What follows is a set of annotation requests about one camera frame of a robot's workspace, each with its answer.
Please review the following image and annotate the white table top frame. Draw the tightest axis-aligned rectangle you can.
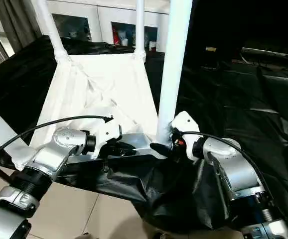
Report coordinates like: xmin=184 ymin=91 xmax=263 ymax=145
xmin=12 ymin=51 xmax=169 ymax=171

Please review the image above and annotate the white plastic table leg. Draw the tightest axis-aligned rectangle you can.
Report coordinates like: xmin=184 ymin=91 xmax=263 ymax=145
xmin=0 ymin=100 xmax=36 ymax=171
xmin=134 ymin=0 xmax=147 ymax=61
xmin=34 ymin=0 xmax=71 ymax=63
xmin=155 ymin=0 xmax=193 ymax=148

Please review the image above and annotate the black work mat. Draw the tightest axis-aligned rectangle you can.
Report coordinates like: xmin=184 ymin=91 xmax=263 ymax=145
xmin=0 ymin=35 xmax=288 ymax=234

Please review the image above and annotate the white glass-door cabinet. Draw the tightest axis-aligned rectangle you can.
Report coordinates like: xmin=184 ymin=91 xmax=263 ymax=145
xmin=47 ymin=0 xmax=171 ymax=53

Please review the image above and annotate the grey curtain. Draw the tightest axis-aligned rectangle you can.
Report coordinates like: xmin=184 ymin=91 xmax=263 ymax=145
xmin=0 ymin=0 xmax=45 ymax=53

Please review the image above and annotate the black metal rail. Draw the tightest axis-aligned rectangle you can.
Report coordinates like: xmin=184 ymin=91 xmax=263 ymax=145
xmin=241 ymin=47 xmax=288 ymax=61

